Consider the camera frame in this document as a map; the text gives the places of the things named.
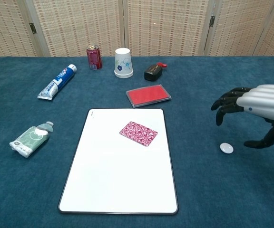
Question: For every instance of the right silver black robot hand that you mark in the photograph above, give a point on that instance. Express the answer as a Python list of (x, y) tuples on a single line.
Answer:
[(265, 102)]

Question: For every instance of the small white round disc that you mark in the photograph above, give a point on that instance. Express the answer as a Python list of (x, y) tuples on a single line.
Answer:
[(226, 147)]

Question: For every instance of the pink patterned card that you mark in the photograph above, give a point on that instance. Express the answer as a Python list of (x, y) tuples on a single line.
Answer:
[(138, 134)]

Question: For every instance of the white magnetic board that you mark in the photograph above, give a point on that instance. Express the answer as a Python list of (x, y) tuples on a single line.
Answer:
[(118, 175)]

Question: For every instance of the dark metal screen hinge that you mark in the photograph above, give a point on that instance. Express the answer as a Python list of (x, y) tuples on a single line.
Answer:
[(212, 21), (33, 28)]

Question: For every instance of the blue table cloth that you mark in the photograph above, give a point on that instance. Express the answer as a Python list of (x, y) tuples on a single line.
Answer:
[(222, 190)]

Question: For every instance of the black ink bottle red cap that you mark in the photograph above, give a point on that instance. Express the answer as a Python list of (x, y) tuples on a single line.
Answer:
[(153, 71)]

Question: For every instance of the red ink stamp pad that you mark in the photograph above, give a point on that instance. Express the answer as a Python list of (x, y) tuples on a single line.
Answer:
[(148, 95)]

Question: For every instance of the white floral paper cup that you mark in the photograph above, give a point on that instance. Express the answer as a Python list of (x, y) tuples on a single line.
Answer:
[(123, 63)]

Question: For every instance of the red soda can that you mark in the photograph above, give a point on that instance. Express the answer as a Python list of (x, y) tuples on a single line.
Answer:
[(94, 58)]

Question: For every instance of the blue white toothpaste tube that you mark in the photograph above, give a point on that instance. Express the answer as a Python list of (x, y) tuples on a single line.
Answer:
[(56, 83)]

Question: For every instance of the green white tube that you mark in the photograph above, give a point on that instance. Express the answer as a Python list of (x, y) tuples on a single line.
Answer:
[(30, 140)]

